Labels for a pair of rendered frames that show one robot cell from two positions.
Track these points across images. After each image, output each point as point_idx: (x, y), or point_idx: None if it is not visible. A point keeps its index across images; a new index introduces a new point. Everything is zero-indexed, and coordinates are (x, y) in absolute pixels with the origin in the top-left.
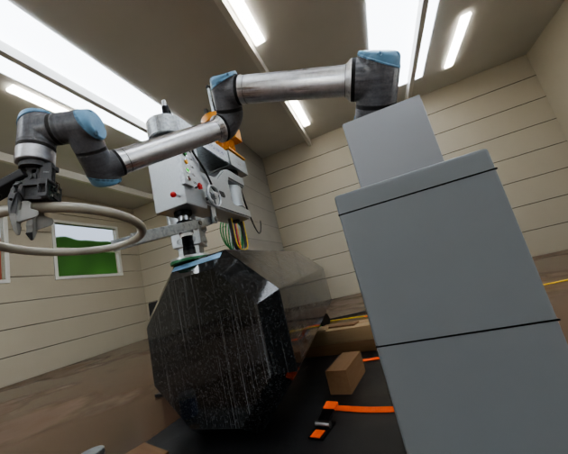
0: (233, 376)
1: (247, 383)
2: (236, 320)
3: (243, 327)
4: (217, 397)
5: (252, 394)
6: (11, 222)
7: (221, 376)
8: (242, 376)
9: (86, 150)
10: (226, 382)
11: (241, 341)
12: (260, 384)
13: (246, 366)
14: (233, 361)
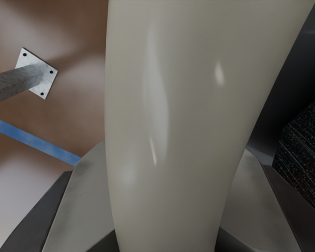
0: (304, 152)
1: (288, 158)
2: None
3: (310, 204)
4: None
5: (280, 154)
6: (99, 143)
7: None
8: (295, 159)
9: None
10: (311, 142)
11: (308, 187)
12: (275, 165)
13: (293, 170)
14: (311, 163)
